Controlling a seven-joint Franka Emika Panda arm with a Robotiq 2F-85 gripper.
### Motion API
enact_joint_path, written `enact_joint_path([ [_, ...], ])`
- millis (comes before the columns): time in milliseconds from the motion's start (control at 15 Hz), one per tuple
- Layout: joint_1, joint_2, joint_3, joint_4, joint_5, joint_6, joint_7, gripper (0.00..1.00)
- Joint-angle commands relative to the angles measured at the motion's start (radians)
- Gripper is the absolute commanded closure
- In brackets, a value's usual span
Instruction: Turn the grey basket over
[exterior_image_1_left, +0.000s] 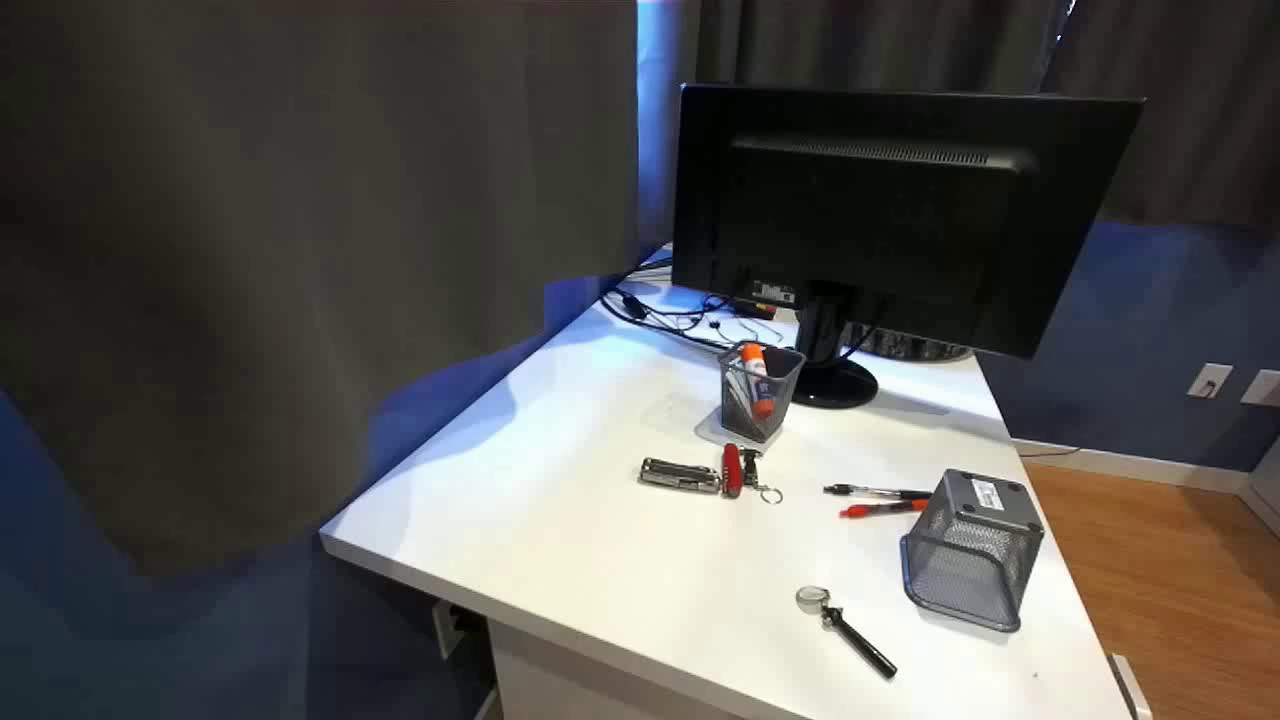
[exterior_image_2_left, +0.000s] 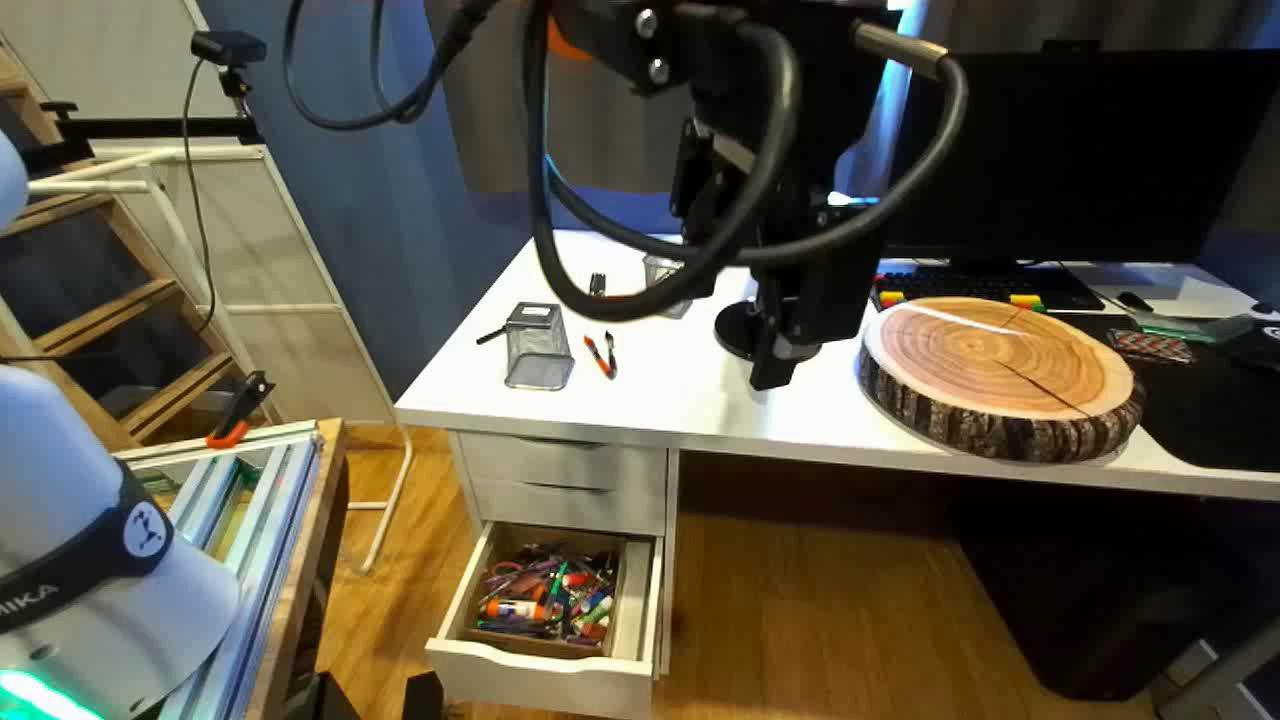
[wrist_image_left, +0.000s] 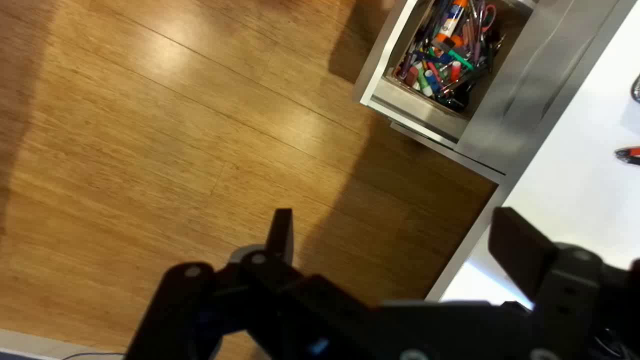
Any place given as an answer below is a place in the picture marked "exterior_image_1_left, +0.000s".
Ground grey mesh basket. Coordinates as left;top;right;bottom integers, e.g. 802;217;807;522
896;465;1049;634

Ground red pocket knife with keyring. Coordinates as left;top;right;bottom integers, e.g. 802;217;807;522
719;441;789;509

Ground white desk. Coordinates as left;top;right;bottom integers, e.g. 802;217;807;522
315;257;1155;720

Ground black pen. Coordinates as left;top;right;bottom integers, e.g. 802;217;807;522
818;479;937;505

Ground red pen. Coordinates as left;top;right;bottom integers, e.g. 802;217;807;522
836;495;931;522

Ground black monitor with round stand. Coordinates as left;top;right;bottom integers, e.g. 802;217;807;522
668;81;1147;412

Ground silver metal tool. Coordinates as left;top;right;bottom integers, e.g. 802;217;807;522
792;578;902;682

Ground wide grey curtain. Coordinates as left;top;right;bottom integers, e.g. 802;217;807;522
0;0;648;578

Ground open white drawer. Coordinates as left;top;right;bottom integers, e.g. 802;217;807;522
1107;649;1155;720

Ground black desk cables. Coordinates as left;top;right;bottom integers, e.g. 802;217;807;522
595;271;802;354

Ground white wall outlet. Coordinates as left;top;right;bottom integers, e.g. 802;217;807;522
1240;365;1280;412
1182;361;1237;402

